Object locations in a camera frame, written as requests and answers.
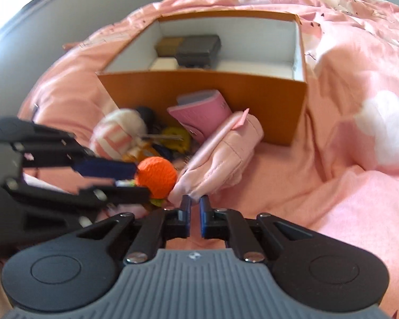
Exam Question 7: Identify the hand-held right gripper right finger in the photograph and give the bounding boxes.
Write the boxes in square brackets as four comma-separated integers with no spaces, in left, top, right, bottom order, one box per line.
[199,195,316,262]

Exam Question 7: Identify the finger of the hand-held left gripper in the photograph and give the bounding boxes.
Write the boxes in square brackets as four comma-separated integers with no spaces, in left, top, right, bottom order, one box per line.
[0,116,137,180]
[7,178,152,208]

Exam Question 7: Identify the small gold box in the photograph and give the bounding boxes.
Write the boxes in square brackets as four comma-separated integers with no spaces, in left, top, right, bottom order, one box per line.
[156,36,185,55]

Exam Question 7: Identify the pink card wallet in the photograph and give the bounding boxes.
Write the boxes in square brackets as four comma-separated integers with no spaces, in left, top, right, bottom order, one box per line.
[167,90,235,142]

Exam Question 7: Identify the white box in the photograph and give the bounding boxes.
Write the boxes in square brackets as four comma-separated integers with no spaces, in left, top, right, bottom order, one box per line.
[149,56,180,71]

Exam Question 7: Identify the orange yarn ball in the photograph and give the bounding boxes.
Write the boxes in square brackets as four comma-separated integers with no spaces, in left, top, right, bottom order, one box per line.
[135,157,178,198]

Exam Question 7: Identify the pink printed blanket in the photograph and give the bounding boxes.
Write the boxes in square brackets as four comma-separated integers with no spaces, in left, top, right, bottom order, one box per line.
[18,0,399,319]

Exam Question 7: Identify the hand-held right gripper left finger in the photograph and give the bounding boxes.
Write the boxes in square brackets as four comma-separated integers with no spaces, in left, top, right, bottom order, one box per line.
[76,195,192,264]

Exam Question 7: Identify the orange cardboard box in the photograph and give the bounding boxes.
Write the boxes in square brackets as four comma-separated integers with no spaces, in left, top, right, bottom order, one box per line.
[96,10,308,147]

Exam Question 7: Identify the brown bear plush blue outfit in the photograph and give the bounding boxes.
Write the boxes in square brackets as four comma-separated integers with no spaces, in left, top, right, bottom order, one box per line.
[121,141,173,165]

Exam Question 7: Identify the pink fabric pouch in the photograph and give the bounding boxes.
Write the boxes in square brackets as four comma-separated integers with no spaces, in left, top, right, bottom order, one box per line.
[168,108,264,208]

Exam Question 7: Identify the white pink striped plush toy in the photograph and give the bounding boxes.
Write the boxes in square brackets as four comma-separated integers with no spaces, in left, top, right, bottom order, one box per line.
[89,106,155,160]

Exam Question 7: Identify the dark grey box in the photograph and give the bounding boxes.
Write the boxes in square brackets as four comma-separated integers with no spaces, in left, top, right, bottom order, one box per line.
[176,35,222,69]

